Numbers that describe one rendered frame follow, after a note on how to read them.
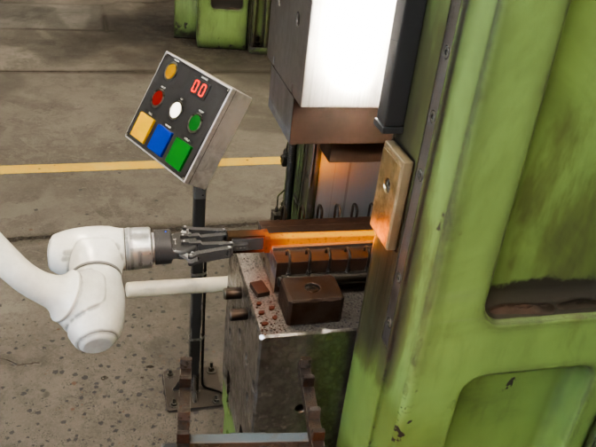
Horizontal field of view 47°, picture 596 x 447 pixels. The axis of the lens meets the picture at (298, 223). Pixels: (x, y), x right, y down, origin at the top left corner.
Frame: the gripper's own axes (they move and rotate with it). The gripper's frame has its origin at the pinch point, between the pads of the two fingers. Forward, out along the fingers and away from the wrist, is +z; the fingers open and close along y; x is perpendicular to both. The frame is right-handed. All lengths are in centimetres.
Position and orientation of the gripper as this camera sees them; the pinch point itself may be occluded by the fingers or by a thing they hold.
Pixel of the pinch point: (247, 241)
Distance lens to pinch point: 152.8
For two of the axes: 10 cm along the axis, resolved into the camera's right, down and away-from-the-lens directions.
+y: 2.4, 5.1, -8.3
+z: 9.7, -0.6, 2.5
